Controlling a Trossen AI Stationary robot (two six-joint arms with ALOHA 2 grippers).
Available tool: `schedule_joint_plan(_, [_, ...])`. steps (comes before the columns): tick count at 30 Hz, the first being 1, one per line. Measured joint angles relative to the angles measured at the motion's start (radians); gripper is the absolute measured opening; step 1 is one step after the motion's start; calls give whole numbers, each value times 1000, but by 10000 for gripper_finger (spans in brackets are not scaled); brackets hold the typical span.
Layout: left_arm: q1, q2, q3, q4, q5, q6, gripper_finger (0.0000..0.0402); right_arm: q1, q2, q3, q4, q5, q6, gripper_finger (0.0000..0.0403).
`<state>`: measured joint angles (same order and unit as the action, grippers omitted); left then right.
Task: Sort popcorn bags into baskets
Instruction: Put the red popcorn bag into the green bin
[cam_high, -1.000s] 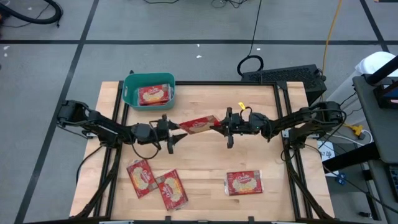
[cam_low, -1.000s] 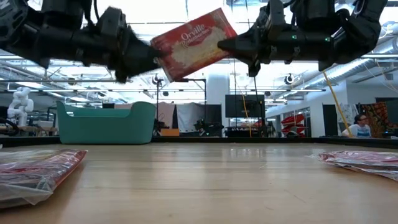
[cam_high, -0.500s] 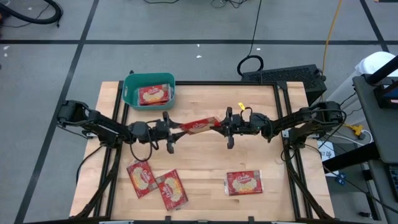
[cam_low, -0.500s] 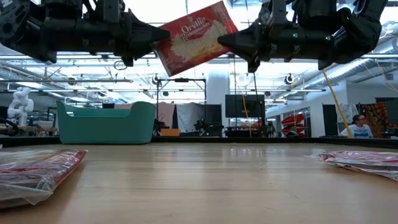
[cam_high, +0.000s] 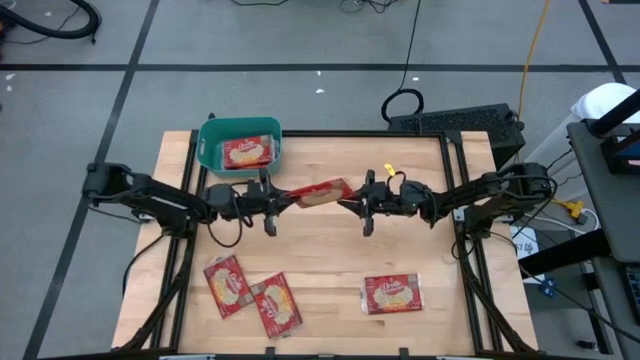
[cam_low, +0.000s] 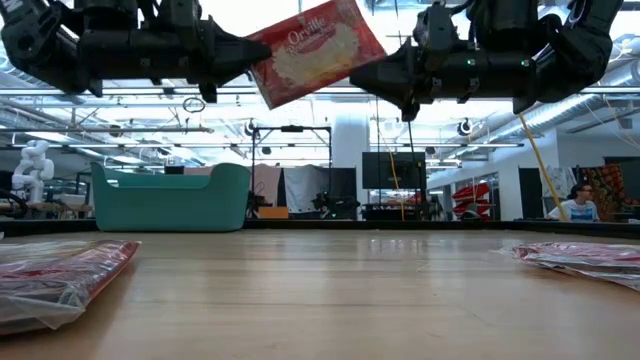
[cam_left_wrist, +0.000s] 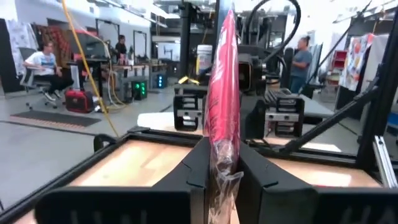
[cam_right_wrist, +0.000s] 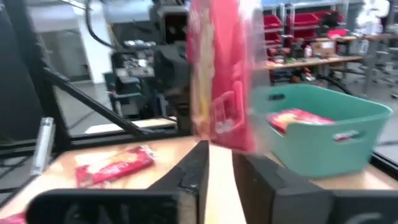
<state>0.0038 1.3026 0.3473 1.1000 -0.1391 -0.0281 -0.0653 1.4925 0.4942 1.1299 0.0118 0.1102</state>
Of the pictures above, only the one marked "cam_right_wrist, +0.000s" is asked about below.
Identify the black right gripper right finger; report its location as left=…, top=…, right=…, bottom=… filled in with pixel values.
left=232, top=151, right=398, bottom=224

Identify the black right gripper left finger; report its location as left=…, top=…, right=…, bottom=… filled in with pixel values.
left=25, top=139, right=210, bottom=224

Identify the red popcorn bag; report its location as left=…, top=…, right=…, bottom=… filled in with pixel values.
left=266, top=108, right=336, bottom=136
left=75, top=145, right=155, bottom=190
left=0, top=211, right=28, bottom=224
left=185, top=0, right=267, bottom=154

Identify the teal plastic basket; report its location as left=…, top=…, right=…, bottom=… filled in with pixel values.
left=251, top=83, right=394, bottom=180

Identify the black equipment rack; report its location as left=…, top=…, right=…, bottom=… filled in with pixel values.
left=104, top=39, right=162, bottom=121

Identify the long wooden workbench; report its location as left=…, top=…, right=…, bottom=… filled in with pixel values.
left=264, top=32, right=398, bottom=94

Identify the cardboard box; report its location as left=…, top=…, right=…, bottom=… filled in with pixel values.
left=310, top=40, right=337, bottom=58

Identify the red bin shelf rack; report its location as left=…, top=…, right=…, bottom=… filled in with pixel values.
left=263, top=11, right=324, bottom=43

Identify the white humanoid robot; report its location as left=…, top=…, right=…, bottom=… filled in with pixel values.
left=356, top=0, right=391, bottom=35

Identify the silver metal bracket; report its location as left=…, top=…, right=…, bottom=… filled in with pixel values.
left=30, top=116, right=57, bottom=175

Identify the black diagonal frame strut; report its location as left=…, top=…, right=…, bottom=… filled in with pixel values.
left=42, top=67, right=149, bottom=138

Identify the black frame post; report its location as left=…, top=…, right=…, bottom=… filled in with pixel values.
left=0, top=0, right=72, bottom=153

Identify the thick black hanging cable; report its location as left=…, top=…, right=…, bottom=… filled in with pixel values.
left=83, top=0, right=116, bottom=50

